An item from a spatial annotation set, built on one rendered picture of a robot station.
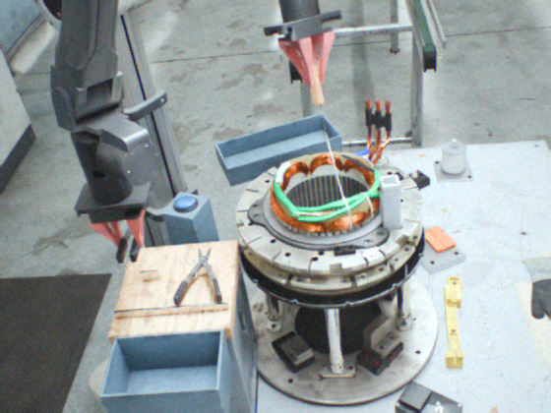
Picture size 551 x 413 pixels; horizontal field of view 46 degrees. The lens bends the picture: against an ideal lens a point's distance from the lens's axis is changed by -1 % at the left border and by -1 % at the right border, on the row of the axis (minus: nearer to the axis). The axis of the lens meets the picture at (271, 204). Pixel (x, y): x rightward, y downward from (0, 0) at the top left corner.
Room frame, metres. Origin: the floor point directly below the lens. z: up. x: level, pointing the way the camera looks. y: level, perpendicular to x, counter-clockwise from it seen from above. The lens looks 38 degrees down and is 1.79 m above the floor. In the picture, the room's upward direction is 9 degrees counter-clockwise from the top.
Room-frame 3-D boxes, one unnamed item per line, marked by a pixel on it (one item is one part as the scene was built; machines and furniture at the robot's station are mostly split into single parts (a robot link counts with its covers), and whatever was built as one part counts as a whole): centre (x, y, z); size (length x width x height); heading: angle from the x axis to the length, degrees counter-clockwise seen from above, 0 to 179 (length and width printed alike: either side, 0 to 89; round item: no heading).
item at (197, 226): (1.02, 0.17, 0.91); 0.07 x 0.07 x 0.25; 61
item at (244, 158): (1.15, -0.03, 0.92); 0.25 x 0.11 x 0.28; 103
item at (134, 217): (0.75, 0.22, 1.22); 0.07 x 0.07 x 0.09; 84
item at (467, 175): (1.31, -0.47, 0.83); 0.09 x 0.09 x 0.10; 81
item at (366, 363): (0.76, -0.15, 0.81); 0.08 x 0.05 x 0.02; 129
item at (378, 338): (0.77, -0.16, 0.85); 0.06 x 0.04 x 0.05; 129
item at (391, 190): (0.79, -0.19, 1.14); 0.03 x 0.03 x 0.09; 87
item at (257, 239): (0.87, -0.09, 1.09); 0.32 x 0.32 x 0.01
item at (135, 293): (0.76, 0.17, 1.05); 0.20 x 0.19 x 0.02; 174
